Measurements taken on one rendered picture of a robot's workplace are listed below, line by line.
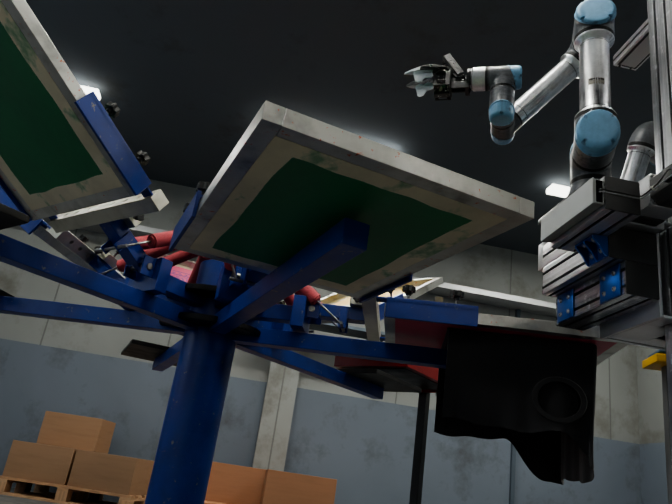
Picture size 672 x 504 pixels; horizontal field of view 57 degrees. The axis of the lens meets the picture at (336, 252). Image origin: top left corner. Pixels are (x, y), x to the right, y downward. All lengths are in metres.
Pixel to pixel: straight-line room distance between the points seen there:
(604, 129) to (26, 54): 1.58
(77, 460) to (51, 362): 1.46
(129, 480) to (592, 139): 4.36
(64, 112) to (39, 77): 0.11
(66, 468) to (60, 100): 4.01
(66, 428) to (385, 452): 3.00
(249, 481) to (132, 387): 1.55
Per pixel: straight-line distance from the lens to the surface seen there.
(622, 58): 2.56
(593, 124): 1.89
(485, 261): 7.32
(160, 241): 2.19
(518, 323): 2.08
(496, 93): 1.99
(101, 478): 5.41
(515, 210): 1.27
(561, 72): 2.19
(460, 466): 6.77
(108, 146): 1.86
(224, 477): 5.80
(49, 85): 1.91
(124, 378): 6.51
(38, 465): 5.63
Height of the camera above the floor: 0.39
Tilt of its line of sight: 21 degrees up
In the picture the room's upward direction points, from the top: 9 degrees clockwise
